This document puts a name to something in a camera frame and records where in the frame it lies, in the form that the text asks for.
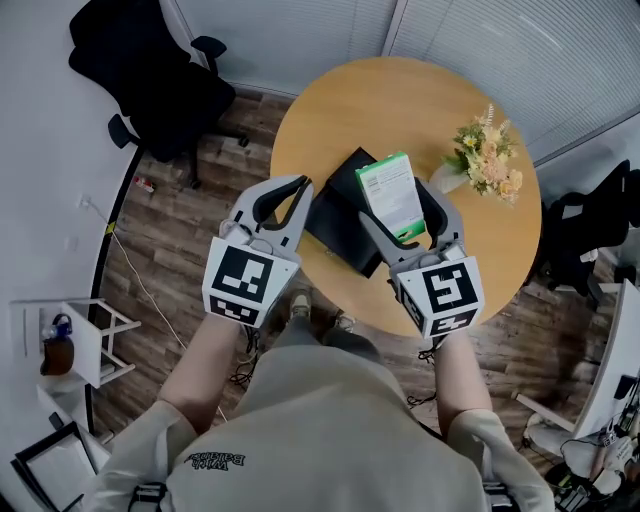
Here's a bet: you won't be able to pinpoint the yellow flower bouquet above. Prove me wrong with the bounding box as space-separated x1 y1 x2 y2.
441 103 525 207

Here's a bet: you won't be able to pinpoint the black mesh office chair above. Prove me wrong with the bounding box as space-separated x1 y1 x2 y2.
541 159 640 298

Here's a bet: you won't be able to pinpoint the white side stool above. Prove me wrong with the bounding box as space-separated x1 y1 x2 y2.
8 296 143 390

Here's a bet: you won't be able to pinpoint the black box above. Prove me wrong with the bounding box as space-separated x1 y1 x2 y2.
303 146 387 280

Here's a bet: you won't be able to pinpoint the person's right forearm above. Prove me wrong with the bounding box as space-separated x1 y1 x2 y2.
431 330 494 437

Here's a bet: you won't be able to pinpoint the white desk with devices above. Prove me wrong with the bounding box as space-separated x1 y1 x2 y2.
572 278 640 442

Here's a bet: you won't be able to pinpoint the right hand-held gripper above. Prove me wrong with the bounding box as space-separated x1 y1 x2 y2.
356 176 487 340

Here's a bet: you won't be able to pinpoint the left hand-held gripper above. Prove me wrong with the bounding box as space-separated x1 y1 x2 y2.
201 173 316 330

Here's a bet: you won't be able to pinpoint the white flower vase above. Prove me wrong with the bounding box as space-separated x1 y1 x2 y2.
428 163 471 195

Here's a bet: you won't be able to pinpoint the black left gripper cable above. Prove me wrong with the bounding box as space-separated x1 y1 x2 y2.
228 325 263 387

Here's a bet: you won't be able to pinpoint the black chest harness strap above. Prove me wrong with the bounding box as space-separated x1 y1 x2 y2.
126 481 169 512

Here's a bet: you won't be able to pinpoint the white floor cable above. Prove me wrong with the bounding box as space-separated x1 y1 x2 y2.
78 195 229 422

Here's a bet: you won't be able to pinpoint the person's beige shirt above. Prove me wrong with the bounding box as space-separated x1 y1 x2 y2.
82 344 557 512

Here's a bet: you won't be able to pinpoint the person's left shoe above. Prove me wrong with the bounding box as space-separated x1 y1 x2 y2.
289 288 314 319

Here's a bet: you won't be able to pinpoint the person's left forearm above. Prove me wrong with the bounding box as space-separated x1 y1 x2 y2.
158 313 264 437

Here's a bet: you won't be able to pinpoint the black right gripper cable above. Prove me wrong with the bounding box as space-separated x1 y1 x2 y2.
406 335 447 409

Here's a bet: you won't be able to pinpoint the white green box of bandages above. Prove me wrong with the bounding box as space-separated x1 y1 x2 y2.
354 151 427 242

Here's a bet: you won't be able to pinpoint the white chair base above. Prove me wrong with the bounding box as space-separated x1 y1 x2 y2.
513 391 577 457

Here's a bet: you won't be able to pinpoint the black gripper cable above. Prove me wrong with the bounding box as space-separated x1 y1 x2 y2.
406 335 447 409
228 325 263 387

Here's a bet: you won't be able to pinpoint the black framed white board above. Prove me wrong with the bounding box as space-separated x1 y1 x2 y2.
10 421 100 512

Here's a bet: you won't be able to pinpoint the white window blind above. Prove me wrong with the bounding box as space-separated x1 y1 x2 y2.
383 0 640 164
173 0 402 97

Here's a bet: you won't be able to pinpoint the black office chair with armrests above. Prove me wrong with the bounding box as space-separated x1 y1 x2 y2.
67 0 251 191

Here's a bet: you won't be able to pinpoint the brown bottle with blue cap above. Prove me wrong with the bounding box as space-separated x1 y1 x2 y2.
39 313 77 377

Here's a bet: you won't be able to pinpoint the person's grey trousers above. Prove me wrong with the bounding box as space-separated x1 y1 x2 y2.
272 313 384 367

